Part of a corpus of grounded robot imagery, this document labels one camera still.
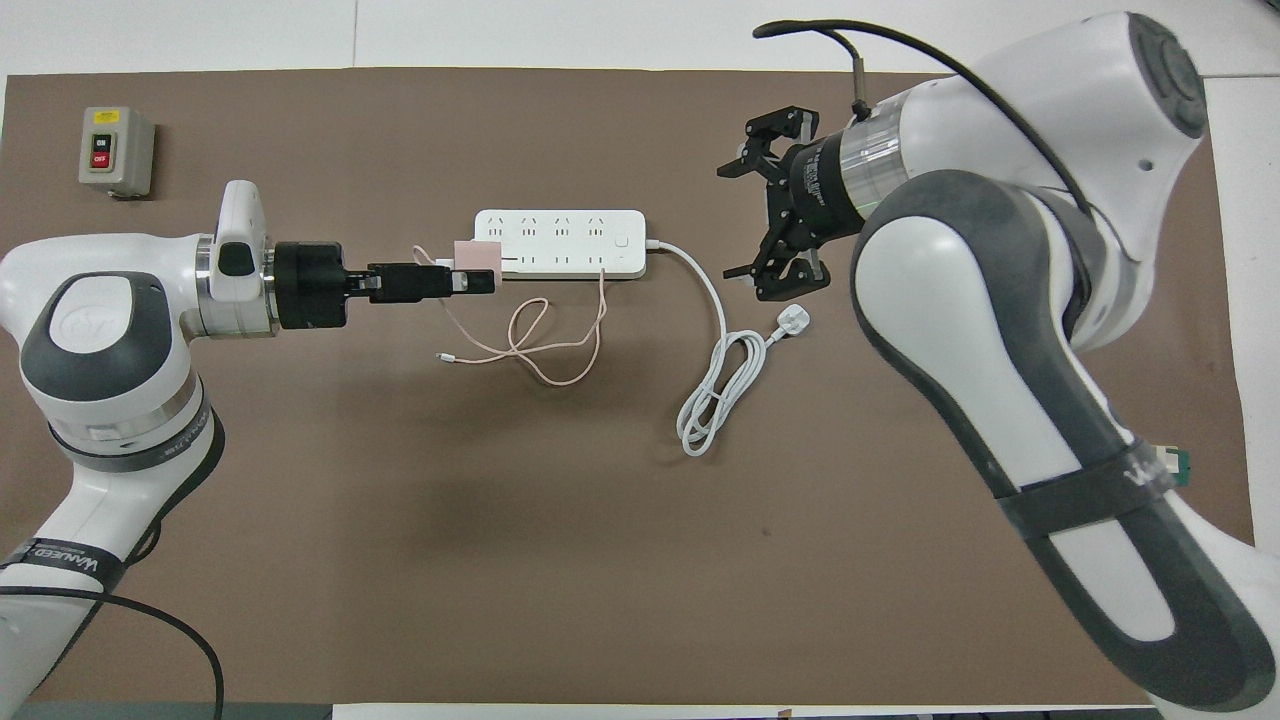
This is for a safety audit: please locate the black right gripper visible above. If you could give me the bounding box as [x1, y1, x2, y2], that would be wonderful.
[716, 102, 883, 304]

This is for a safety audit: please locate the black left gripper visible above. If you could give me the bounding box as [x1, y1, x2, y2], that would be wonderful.
[271, 241, 497, 330]

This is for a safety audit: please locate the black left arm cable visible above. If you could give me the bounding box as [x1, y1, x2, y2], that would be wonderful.
[0, 585, 227, 720]

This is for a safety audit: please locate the white power cord with plug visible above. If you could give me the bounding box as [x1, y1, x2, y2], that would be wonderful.
[645, 238, 813, 459]

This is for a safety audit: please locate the grey on-off switch box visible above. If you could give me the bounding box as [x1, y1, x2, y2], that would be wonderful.
[78, 105, 158, 201]

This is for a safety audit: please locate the pink USB charger adapter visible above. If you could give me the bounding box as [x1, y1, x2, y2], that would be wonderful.
[452, 239, 502, 280]

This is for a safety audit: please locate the brown table mat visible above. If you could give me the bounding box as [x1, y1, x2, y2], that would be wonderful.
[0, 66, 1257, 706]

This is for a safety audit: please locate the pink charging cable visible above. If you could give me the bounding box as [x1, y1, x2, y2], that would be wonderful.
[411, 244, 612, 389]

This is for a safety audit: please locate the white power strip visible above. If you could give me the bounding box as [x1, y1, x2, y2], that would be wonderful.
[472, 208, 648, 281]

